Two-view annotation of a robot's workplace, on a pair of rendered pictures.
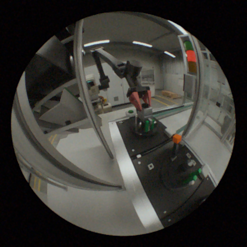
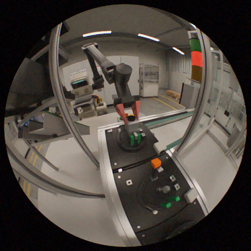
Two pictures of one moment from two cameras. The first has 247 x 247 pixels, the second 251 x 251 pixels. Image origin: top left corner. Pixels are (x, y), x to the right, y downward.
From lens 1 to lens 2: 0.08 m
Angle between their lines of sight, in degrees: 3
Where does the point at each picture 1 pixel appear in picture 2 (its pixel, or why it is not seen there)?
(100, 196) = (86, 202)
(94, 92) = (87, 92)
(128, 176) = (108, 188)
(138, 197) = (115, 208)
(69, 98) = (51, 120)
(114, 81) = not seen: hidden behind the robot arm
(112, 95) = (111, 93)
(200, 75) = (205, 85)
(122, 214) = (105, 221)
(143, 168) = (122, 182)
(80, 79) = (59, 98)
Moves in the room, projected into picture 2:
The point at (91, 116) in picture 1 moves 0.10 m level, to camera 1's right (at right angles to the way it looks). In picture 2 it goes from (73, 132) to (103, 129)
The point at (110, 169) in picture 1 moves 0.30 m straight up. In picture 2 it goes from (97, 178) to (53, 137)
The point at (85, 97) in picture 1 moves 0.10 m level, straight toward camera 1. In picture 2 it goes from (66, 116) to (60, 139)
